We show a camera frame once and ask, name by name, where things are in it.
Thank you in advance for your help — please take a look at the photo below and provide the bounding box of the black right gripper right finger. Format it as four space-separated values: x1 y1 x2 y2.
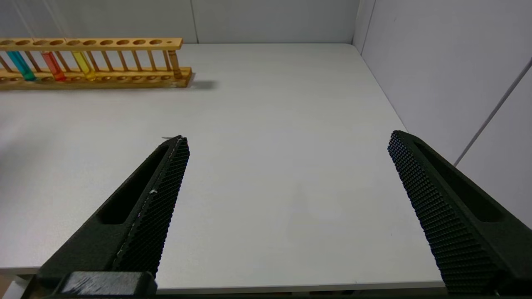
387 130 532 299

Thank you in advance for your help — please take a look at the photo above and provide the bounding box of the test tube blue pigment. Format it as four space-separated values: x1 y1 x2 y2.
0 24 37 81

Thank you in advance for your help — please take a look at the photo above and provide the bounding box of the wooden test tube rack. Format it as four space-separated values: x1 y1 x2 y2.
0 37 194 90

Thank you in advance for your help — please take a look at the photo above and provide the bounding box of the test tube yellow pigment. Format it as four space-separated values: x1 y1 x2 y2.
42 0 97 81

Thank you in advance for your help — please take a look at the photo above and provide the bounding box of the test tube red pigment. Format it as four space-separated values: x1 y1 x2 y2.
12 0 67 82

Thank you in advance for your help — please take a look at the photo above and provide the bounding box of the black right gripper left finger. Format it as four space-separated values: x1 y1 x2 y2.
23 135 191 299

